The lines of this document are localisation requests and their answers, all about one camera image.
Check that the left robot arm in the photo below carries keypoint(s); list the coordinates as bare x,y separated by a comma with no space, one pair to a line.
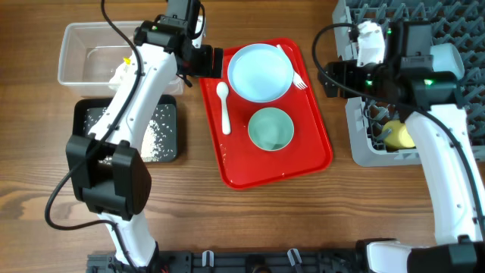
106,169

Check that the black tray with rice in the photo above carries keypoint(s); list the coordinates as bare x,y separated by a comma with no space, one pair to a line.
160,140

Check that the grey dishwasher rack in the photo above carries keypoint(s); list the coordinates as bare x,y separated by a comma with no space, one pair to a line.
460,23

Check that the white napkin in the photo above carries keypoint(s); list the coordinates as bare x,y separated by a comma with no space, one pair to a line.
119,74

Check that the mint green bowl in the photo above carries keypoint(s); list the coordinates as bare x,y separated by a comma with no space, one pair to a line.
271,129

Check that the white plastic fork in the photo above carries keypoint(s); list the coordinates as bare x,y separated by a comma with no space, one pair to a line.
298,81

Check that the light blue plate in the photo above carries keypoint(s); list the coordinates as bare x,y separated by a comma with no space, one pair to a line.
260,73

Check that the clear plastic waste bin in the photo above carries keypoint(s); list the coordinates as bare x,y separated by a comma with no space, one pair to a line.
91,52

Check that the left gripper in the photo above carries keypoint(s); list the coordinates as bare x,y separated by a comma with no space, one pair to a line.
206,68

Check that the yellow cup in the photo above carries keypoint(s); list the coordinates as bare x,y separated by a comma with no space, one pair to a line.
398,138

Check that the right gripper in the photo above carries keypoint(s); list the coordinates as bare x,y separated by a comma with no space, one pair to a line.
345,69

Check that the white plastic spoon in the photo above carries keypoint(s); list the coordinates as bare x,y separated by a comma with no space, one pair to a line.
223,92

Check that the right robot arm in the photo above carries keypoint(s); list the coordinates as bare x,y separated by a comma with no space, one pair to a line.
419,80

